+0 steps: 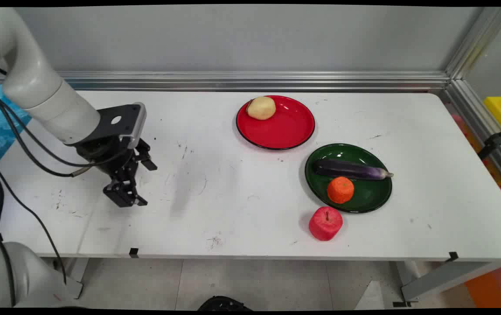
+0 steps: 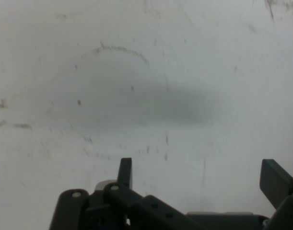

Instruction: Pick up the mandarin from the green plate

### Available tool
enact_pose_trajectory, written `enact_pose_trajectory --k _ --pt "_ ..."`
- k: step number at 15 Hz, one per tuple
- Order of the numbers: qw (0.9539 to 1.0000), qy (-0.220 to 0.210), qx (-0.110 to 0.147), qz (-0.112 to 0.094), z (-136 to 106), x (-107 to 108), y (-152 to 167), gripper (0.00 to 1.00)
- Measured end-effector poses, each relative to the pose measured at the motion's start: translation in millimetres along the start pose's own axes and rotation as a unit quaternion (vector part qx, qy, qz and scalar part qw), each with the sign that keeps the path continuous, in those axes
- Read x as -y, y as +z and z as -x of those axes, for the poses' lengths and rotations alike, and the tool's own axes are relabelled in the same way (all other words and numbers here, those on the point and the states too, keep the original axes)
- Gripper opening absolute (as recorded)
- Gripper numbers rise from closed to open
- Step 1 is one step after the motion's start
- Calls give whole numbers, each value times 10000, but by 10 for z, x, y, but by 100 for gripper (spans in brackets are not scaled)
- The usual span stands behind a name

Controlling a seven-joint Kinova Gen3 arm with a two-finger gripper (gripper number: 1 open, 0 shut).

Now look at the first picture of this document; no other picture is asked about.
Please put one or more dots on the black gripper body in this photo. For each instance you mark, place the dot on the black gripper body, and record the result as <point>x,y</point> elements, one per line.
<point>110,157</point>

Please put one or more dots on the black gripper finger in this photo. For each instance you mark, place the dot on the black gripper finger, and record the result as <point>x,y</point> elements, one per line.
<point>123,194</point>
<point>146,158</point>

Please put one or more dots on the orange toy tangerine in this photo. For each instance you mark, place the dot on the orange toy tangerine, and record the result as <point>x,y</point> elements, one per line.
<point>340,190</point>

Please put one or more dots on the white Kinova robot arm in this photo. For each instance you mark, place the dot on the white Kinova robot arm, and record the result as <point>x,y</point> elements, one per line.
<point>36,87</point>

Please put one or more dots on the black tape marker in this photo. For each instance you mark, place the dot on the black tape marker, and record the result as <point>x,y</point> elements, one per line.
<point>133,253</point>
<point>453,256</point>

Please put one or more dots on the beige toy potato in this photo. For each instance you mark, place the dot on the beige toy potato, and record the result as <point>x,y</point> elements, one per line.
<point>261,108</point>

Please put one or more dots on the red round plate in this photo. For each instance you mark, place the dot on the red round plate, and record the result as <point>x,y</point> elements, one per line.
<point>285,129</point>

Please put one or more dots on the black object on floor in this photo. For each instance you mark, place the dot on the black object on floor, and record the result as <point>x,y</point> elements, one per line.
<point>224,303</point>

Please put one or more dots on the red toy apple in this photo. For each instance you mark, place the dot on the red toy apple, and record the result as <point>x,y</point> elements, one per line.
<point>325,224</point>

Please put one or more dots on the purple toy eggplant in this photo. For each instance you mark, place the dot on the purple toy eggplant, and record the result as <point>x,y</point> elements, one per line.
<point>351,169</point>

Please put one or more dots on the dark green round plate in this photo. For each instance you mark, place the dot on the dark green round plate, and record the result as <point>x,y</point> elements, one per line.
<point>370,194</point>

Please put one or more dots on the orange box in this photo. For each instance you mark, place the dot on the orange box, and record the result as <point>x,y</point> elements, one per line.
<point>495,286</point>

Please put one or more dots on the horizontal aluminium frame rail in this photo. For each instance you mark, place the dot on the horizontal aluminium frame rail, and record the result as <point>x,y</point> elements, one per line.
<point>255,81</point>

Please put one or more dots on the slanted aluminium frame rail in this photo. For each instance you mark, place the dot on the slanted aluminium frame rail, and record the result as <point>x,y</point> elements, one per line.
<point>482,127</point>

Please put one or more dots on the upright aluminium frame post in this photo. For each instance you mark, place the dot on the upright aluminium frame post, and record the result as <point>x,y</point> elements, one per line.
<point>478,41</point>

